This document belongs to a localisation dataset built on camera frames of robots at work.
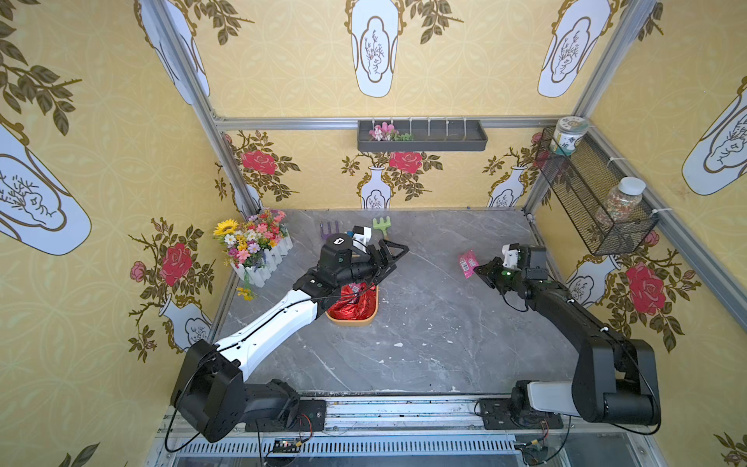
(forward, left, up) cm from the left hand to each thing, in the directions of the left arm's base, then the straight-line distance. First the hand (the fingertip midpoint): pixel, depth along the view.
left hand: (396, 254), depth 75 cm
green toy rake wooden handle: (+34, +1, -27) cm, 43 cm away
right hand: (+5, -27, -13) cm, 31 cm away
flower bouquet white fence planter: (+12, +42, -11) cm, 45 cm away
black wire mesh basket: (+25, -60, +1) cm, 65 cm away
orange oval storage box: (-5, +10, -19) cm, 22 cm away
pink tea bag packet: (+7, -24, -15) cm, 29 cm away
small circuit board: (-38, +29, -30) cm, 56 cm away
